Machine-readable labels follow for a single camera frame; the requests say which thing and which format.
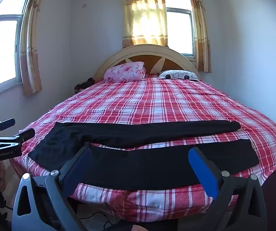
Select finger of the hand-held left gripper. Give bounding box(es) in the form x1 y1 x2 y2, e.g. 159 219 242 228
0 118 16 136
0 128 36 147

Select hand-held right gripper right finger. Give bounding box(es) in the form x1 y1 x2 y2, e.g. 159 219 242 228
188 147 268 231

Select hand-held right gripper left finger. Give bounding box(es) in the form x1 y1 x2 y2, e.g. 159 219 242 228
12 146 94 231

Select black pants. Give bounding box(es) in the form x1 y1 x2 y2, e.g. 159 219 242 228
28 121 260 191

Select large window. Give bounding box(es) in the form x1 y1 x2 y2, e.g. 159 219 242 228
0 0 30 94

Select dark cloth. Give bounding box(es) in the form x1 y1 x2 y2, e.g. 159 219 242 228
74 77 95 94

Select red plaid bedspread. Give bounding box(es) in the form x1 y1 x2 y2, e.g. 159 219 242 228
9 73 276 223

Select beige patterned curtain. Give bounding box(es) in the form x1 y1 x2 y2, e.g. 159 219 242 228
186 0 212 73
121 0 168 49
20 0 46 97

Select white patterned pillow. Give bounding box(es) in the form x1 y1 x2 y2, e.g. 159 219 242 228
158 70 200 81

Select pink floral pillow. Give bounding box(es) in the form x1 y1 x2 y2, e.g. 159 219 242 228
104 61 146 82

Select cream wooden headboard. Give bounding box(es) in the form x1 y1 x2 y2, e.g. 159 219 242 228
93 44 201 81

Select small window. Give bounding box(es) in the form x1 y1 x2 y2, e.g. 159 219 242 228
163 0 197 62

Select black floor cable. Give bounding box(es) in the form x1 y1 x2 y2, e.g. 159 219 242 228
79 212 114 231

